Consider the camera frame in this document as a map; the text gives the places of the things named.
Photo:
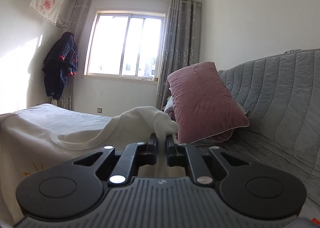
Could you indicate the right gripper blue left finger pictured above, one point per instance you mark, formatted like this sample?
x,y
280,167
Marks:
x,y
131,158

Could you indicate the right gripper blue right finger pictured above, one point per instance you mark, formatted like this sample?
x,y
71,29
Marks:
x,y
188,157

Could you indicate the white Winnie Pooh sweatshirt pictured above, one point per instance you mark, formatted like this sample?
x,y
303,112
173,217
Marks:
x,y
27,148

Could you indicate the folded grey pink quilt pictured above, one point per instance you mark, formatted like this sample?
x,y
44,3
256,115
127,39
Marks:
x,y
209,141

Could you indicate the dusty pink pillow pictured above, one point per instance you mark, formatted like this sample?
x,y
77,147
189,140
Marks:
x,y
203,106

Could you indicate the grey curtain right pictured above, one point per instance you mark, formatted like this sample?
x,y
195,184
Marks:
x,y
181,47

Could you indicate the window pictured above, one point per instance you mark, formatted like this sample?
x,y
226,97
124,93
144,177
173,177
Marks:
x,y
125,44

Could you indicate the dark blue hanging jacket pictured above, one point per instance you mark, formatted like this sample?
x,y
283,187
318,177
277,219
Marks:
x,y
56,66

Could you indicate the grey quilted headboard cover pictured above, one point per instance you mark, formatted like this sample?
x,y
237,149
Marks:
x,y
280,95

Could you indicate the red booklet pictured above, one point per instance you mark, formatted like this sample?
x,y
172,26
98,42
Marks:
x,y
316,221

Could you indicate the wall socket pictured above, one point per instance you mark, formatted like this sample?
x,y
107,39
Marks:
x,y
99,110

